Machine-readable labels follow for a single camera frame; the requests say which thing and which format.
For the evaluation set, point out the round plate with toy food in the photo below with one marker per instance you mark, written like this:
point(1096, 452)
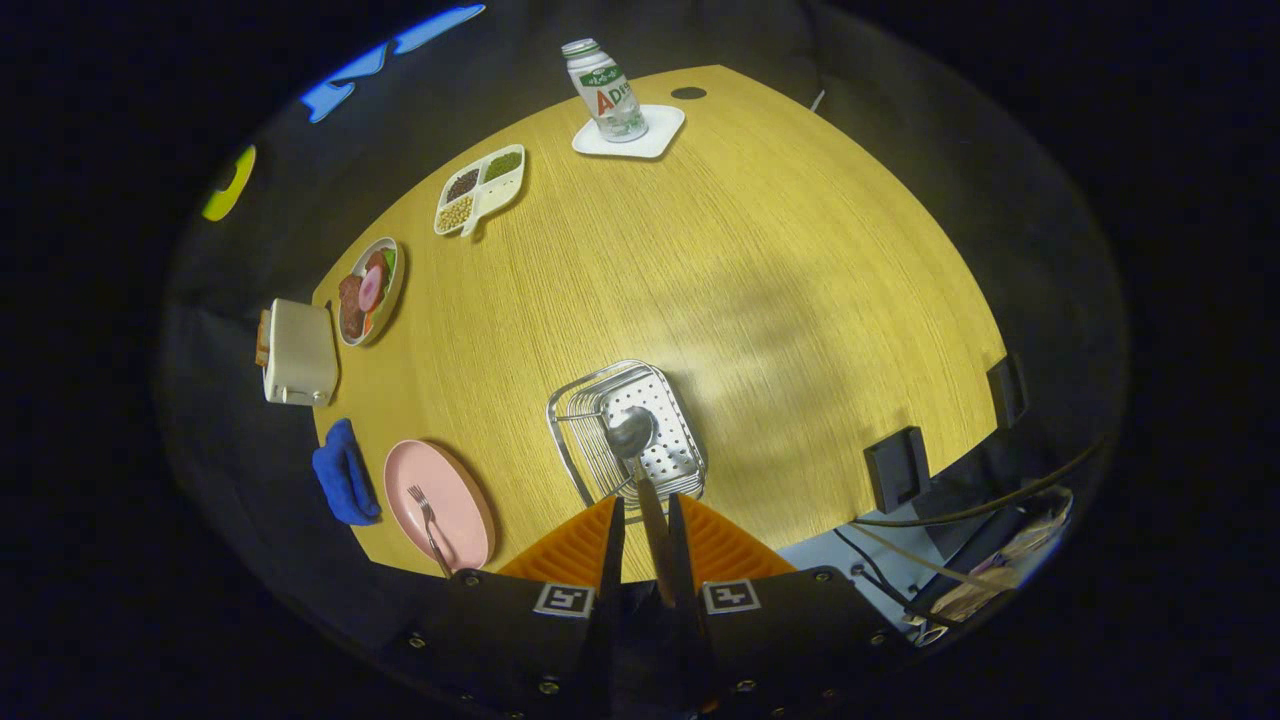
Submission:
point(362, 328)

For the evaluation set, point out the green lettuce leaf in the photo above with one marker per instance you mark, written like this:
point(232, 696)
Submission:
point(388, 262)

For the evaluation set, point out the blue cloth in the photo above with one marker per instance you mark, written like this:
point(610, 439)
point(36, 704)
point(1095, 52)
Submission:
point(345, 475)

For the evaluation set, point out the black table grommet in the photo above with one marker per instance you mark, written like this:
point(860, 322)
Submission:
point(688, 93)

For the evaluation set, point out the cream toaster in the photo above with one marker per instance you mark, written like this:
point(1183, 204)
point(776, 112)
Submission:
point(300, 350)

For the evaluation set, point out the pink round plate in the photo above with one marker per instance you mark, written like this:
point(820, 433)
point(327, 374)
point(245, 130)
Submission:
point(462, 490)

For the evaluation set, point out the pink ham slice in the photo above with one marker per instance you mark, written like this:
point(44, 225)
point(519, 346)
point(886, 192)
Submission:
point(370, 288)

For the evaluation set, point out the white divided dish with beans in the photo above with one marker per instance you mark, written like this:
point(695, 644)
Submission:
point(495, 190)

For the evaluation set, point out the black table clamp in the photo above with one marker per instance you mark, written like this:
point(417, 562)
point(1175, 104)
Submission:
point(897, 468)
point(1006, 390)

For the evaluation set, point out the brown meat patty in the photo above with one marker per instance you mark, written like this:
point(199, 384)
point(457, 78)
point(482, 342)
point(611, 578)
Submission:
point(350, 300)

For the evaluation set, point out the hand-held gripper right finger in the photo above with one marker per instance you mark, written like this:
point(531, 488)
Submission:
point(682, 550)

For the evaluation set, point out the white drink bottle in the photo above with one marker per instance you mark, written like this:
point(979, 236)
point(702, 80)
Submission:
point(605, 90)

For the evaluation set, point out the white square coaster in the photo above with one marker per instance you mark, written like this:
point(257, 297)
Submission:
point(660, 128)

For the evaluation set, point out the toast bread slice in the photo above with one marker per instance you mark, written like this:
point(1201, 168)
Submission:
point(263, 338)

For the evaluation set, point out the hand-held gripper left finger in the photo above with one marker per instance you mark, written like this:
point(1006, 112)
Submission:
point(612, 550)

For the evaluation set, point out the silver fork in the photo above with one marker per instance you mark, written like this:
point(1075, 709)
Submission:
point(428, 520)

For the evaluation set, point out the brown paper bag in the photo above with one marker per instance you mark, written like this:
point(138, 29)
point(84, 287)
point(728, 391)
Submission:
point(1000, 580)

